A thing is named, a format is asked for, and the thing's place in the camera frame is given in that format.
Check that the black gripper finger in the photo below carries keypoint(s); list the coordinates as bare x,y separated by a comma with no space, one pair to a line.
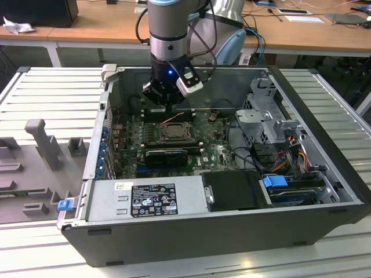
150,92
176,99

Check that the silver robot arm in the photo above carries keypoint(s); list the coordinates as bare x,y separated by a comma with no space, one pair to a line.
166,29

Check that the coin cell battery holder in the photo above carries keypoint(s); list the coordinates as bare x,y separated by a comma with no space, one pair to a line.
213,116

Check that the silver case latch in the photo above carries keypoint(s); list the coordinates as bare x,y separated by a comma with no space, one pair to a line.
109,72

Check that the green motherboard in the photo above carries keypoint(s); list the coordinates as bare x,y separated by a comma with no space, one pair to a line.
214,144

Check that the black graphics card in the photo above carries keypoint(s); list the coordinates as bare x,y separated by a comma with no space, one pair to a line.
166,158

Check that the grey paper strip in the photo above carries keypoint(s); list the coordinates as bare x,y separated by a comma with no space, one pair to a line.
141,9

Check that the wooden desk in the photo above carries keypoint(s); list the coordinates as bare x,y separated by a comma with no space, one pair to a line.
116,23

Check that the silver drive cage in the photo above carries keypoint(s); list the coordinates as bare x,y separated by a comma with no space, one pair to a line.
255,121

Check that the white barcode sticker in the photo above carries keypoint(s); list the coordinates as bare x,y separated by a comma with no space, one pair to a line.
124,186

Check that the silver power supply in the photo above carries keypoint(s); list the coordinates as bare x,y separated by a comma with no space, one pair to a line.
191,199

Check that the black rating label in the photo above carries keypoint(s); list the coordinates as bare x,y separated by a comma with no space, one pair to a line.
153,199

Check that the black plastic shroud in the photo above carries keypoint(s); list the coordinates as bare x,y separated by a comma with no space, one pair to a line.
234,191

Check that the blue booklet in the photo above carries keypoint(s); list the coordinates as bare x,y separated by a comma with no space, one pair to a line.
265,3

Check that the hard disk in blue carrier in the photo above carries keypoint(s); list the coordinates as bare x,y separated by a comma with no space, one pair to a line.
274,182

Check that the black computer box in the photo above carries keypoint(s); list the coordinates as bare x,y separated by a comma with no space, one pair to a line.
37,11

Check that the blue case latch clip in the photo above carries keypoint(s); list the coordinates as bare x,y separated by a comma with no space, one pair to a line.
65,205

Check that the black open PC case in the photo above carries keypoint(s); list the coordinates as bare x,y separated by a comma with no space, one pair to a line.
203,240

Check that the white tablet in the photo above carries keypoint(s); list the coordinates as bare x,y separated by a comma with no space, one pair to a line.
294,11

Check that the grey parts rack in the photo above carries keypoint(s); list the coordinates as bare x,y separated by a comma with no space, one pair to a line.
29,173

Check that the crumpled white paper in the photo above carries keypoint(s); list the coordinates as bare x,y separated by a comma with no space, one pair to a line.
17,27

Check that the white paper sheet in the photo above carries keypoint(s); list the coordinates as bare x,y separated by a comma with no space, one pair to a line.
304,19

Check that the dark grey pad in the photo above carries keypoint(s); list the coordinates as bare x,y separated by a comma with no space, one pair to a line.
345,18

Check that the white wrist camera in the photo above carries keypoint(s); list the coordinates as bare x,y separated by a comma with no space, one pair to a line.
189,87

